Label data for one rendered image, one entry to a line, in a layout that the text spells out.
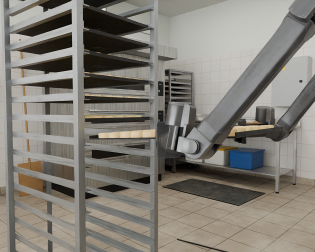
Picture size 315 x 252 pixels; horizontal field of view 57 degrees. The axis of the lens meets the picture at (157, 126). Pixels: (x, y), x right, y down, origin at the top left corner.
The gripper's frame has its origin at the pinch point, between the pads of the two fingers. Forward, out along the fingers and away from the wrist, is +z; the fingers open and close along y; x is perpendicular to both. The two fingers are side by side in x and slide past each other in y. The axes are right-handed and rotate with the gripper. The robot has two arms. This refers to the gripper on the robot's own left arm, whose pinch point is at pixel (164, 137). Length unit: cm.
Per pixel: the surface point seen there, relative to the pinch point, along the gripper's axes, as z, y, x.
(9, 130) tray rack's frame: 67, -3, -72
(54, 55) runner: 38, -35, -41
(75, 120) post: 24.0, -6.6, -31.0
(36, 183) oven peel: 304, 72, -134
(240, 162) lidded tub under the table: 325, 62, 152
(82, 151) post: 24.7, 5.4, -29.1
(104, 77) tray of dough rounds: 35.7, -24.2, -20.3
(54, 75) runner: 39, -26, -42
